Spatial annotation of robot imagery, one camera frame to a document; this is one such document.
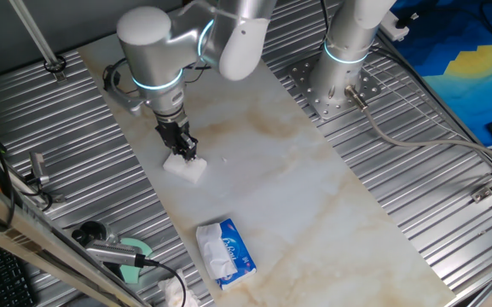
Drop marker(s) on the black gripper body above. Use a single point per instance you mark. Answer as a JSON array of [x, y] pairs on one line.
[[172, 132]]

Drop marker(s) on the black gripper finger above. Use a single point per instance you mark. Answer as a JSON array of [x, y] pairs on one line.
[[191, 147], [178, 149]]

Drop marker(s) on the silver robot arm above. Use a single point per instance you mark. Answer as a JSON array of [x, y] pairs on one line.
[[156, 55]]

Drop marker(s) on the blue tissue pack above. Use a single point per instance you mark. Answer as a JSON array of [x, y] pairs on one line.
[[237, 251]]

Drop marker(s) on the green disc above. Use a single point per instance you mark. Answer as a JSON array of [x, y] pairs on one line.
[[132, 273]]

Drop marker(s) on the crumpled white tissue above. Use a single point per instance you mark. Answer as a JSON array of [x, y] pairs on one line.
[[175, 294]]

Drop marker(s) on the aluminium pole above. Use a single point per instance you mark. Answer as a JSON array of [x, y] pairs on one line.
[[34, 32]]

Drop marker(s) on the white power strip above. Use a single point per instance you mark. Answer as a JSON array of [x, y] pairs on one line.
[[392, 25]]

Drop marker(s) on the black plug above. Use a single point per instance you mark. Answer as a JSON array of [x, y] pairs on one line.
[[405, 20]]

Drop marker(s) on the blue and yellow mat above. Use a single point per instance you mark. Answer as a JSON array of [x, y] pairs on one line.
[[463, 64]]

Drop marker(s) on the black round mount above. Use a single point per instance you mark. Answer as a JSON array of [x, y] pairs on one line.
[[90, 232]]

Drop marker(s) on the silver ribbed camera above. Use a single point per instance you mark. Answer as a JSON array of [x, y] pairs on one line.
[[109, 252]]

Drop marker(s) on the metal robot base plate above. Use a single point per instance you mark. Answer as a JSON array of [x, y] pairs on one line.
[[326, 108]]

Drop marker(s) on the metal corner bracket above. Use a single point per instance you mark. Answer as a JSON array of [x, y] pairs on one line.
[[482, 194]]

